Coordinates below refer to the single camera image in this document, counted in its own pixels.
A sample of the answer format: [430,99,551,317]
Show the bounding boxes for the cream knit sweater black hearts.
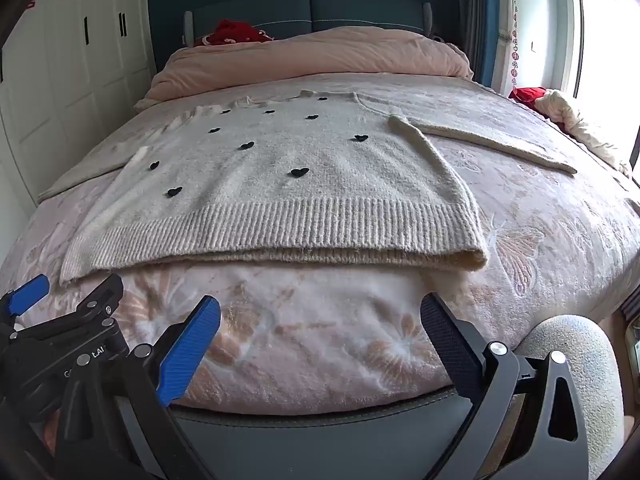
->
[60,87,576,282]

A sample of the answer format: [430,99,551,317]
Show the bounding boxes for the red and cream clothes pile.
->
[509,87,631,177]

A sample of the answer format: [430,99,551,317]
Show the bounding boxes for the person's leg in cream trousers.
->
[516,315,625,479]

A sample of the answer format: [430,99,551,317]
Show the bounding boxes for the white wardrobe with red stickers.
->
[0,0,158,204]

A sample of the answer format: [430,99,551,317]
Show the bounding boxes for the pink folded duvet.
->
[134,26,473,112]

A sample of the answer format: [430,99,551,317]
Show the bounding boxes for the red pillow at headboard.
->
[194,20,273,47]

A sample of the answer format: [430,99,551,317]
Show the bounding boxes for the dark teal upholstered headboard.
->
[183,0,433,47]

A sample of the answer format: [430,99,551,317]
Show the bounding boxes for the dark leather bed frame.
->
[174,388,471,479]

